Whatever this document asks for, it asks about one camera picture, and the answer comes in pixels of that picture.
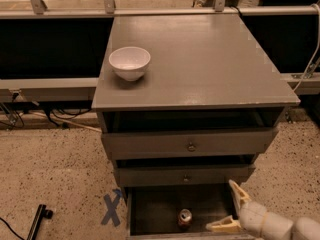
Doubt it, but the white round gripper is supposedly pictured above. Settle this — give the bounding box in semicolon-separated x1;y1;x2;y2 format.
206;180;293;240

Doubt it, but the red coke can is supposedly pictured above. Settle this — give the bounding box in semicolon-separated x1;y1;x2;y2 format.
178;209;193;229

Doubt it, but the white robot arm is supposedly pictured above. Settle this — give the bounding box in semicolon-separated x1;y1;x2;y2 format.
206;180;320;240

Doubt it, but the grey middle drawer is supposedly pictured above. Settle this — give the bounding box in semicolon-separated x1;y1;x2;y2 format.
115;165;255;187

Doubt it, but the brass middle drawer knob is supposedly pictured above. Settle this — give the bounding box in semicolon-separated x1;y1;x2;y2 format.
183;174;190;183

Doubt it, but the brass drawer knob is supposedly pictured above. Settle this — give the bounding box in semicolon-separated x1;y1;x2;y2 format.
183;174;190;183
187;142;196;152

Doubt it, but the brass top drawer knob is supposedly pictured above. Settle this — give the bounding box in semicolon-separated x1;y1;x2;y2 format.
187;142;196;152

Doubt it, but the grey open bottom drawer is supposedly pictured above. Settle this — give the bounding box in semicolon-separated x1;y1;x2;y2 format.
126;184;255;240

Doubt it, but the grey wooden drawer cabinet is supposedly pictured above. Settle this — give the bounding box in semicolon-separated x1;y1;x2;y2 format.
91;13;301;198

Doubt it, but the grey top drawer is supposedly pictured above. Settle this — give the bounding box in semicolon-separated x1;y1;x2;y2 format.
102;128;278;160

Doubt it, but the blue tape X mark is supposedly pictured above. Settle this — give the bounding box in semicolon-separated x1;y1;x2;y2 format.
101;189;122;227

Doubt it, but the white ceramic bowl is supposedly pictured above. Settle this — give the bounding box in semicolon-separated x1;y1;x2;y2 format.
108;46;151;81

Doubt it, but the black bar tool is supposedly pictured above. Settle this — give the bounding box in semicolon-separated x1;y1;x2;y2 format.
27;204;53;240

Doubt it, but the black floor cable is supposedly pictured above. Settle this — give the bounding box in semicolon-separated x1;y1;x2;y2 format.
0;216;26;240

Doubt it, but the black cable bundle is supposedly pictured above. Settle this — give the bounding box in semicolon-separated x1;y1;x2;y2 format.
0;92;93;130

